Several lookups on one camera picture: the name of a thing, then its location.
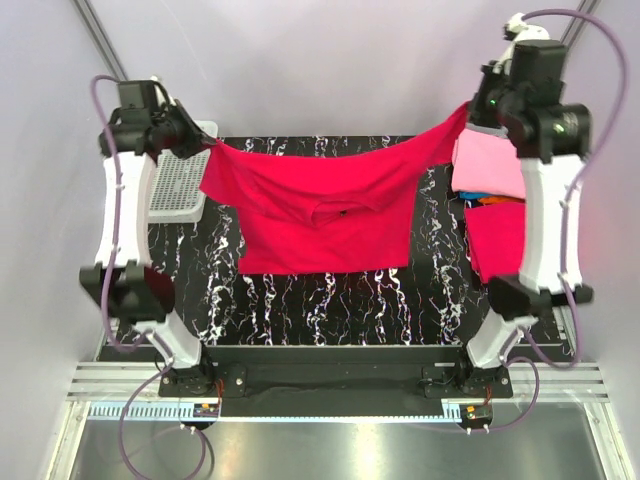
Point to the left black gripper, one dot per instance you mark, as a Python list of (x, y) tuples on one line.
[(196, 139)]

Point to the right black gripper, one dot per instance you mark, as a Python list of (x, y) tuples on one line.
[(491, 74)]

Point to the crimson t shirt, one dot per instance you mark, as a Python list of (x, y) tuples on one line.
[(303, 215), (496, 237)]

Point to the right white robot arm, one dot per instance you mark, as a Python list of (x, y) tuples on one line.
[(549, 275)]

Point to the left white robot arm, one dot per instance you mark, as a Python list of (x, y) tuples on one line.
[(137, 302)]

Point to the folded pink t shirt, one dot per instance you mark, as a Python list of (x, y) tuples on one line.
[(487, 164)]

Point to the white plastic basket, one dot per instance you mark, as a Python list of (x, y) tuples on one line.
[(176, 197)]

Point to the folded orange t shirt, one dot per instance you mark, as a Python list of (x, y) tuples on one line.
[(493, 200)]

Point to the folded blue t shirt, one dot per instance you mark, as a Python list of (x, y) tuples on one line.
[(471, 196)]

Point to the black marble pattern mat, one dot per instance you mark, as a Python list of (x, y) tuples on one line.
[(437, 299)]

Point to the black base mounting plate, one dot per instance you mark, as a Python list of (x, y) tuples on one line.
[(280, 405)]

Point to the aluminium frame rail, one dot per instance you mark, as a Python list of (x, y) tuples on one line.
[(116, 381)]

